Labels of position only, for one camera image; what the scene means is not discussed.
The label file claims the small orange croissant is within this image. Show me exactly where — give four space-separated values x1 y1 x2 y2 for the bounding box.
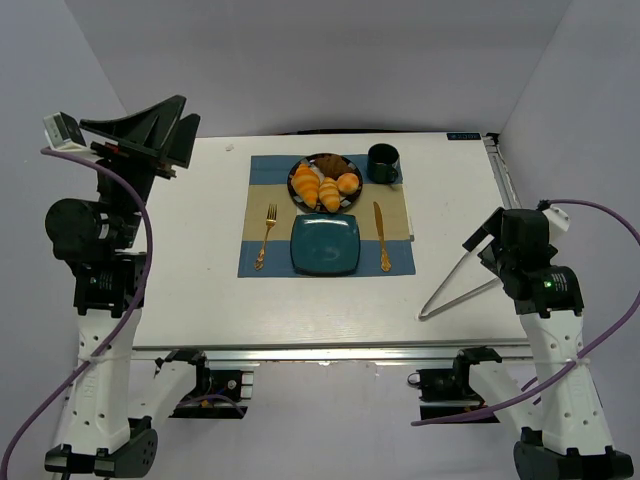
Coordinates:
318 177 341 213

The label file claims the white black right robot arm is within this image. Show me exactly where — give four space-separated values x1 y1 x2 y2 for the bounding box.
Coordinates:
463 206 634 479

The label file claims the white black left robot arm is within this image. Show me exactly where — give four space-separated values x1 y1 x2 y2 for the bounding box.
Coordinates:
45 95 200 479

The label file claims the brown chocolate bread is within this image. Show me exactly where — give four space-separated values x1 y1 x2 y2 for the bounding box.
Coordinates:
314 154 353 180

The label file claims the blue beige striped placemat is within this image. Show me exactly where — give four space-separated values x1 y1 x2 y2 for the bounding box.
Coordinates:
238 154 416 278

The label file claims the gold fork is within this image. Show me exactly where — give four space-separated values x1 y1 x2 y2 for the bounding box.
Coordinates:
254 204 277 271

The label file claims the blue label right corner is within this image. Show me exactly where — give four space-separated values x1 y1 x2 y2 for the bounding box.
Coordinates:
446 132 482 141

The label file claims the large orange croissant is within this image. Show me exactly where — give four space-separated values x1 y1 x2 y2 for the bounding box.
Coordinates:
291 164 320 209

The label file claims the gold knife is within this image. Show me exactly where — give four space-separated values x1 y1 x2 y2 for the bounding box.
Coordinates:
373 201 392 272

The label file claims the dark green mug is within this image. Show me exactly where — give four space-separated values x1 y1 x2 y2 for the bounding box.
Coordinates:
367 143 399 184

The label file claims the round orange bun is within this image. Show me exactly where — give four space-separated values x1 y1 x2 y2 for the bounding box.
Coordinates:
336 172 360 196

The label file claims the square teal plate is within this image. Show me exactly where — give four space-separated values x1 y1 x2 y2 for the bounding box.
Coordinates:
290 213 361 277

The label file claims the round dark patterned plate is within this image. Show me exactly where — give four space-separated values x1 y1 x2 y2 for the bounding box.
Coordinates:
286 153 364 213

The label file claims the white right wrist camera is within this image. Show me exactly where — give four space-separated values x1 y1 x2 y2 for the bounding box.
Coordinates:
537 200 570 237

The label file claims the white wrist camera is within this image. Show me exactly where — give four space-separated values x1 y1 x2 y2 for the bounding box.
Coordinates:
537 200 570 237
43 112 87 151

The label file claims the aluminium table frame rail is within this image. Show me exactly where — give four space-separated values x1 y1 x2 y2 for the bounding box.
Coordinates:
482 132 522 209

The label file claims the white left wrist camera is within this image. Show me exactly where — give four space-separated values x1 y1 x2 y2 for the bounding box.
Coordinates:
43 112 87 151

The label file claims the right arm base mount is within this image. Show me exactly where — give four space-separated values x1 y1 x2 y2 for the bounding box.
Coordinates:
407 368 487 420

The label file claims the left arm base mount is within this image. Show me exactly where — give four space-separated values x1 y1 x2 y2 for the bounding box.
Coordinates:
154 349 252 419

